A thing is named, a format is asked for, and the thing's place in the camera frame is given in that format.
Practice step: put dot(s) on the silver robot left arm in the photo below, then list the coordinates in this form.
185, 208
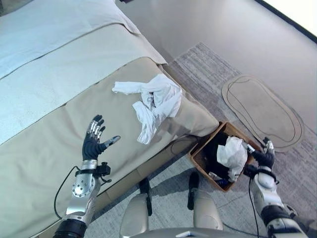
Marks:
79, 198

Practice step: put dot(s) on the white printed garment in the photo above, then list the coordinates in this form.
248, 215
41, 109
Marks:
158, 104

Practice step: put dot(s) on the oval beige floor mat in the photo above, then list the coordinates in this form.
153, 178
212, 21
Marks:
262, 111

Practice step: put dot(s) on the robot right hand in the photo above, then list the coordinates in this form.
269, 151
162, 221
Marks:
267, 156

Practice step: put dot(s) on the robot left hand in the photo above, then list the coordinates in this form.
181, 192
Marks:
90, 147

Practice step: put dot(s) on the dark clothes in basket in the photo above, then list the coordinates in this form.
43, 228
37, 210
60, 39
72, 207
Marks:
213, 153

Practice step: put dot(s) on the black window frame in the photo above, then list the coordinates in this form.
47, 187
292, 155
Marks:
284, 17

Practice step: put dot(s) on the brown wicker basket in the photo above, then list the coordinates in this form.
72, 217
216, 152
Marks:
198, 158

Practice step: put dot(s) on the silver robot left leg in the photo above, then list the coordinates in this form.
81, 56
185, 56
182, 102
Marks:
138, 208

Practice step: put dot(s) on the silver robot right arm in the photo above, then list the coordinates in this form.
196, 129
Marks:
272, 205

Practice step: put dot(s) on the grey patterned carpet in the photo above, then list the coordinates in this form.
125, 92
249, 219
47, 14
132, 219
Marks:
247, 148

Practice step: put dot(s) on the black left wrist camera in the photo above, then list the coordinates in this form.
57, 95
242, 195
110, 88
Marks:
104, 170

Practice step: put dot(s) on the beige bed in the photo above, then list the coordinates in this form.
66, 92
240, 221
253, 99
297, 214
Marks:
74, 119

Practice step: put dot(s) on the light blue bed sheet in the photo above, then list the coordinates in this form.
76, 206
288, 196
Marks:
49, 37

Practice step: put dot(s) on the silver robot torso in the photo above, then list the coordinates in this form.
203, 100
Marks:
178, 233

